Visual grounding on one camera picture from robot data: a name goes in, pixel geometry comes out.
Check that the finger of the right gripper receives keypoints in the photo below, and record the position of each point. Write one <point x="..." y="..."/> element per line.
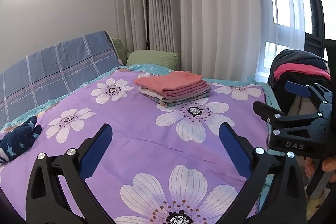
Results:
<point x="318" y="95"/>
<point x="280" y="121"/>

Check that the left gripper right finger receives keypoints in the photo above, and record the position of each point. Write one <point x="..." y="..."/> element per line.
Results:
<point x="273" y="191"/>

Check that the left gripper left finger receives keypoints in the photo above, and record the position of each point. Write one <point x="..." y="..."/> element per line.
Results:
<point x="57" y="191"/>

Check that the salmon pink knit sweater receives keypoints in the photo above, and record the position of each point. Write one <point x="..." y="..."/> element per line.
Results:
<point x="174" y="81"/>

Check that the clothes pile on chair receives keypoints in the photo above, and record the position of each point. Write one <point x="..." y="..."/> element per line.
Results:
<point x="299" y="67"/>

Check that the folded clothes stack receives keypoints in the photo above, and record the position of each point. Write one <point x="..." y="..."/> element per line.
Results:
<point x="202" y="90"/>

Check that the right hand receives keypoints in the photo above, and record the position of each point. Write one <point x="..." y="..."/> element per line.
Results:
<point x="329" y="165"/>

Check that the navy star plush toy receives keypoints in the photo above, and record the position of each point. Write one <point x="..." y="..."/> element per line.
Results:
<point x="19" y="140"/>

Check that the black framed window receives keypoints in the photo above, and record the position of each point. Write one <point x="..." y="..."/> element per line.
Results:
<point x="295" y="25"/>

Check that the purple floral duvet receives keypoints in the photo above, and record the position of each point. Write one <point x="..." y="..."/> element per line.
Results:
<point x="164" y="164"/>

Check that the beige pleated curtain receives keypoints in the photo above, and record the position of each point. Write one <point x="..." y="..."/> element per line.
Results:
<point x="218" y="39"/>

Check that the blue plaid headboard cover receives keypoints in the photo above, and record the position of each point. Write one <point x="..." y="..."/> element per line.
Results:
<point x="54" y="72"/>

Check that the green pillow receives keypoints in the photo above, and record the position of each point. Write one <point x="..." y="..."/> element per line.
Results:
<point x="165" y="59"/>

